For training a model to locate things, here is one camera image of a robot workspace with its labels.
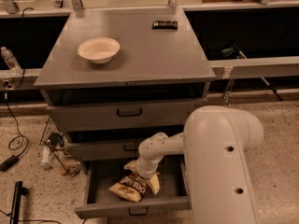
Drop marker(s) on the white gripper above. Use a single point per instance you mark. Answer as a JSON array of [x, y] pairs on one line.
[[146, 171]]

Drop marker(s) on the brown chip bag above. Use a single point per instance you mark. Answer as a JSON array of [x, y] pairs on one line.
[[131, 187]]

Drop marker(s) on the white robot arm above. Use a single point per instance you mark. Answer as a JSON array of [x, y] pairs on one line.
[[213, 144]]

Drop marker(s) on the grey bottom drawer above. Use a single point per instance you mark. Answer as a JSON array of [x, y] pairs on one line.
[[99, 201]]

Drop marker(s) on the grey drawer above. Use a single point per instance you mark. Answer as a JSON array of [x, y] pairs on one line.
[[102, 148], [99, 201], [91, 117]]

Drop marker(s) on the grey middle drawer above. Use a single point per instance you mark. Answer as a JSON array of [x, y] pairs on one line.
[[102, 148]]

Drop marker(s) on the grey top drawer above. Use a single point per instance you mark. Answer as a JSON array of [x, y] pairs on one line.
[[91, 117]]

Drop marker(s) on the grey drawer cabinet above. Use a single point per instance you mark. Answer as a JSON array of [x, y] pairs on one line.
[[151, 65]]

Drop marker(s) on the clear bottle on floor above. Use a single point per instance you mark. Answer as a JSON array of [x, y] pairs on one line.
[[45, 158]]

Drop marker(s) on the black stand bar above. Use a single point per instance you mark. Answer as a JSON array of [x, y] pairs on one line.
[[19, 191]]

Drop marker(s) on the white bowl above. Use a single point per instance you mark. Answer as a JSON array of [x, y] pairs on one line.
[[99, 50]]

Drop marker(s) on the black power adapter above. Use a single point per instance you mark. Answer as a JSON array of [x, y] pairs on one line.
[[5, 165]]

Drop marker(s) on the black snack bar wrapper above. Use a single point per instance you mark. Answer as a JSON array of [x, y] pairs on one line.
[[172, 25]]

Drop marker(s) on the clear plastic water bottle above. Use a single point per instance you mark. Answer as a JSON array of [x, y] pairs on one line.
[[11, 61]]

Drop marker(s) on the wire mesh basket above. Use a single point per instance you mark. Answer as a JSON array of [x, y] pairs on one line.
[[51, 136]]

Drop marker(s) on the green handled tool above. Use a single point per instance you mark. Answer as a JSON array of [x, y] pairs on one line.
[[234, 49]]

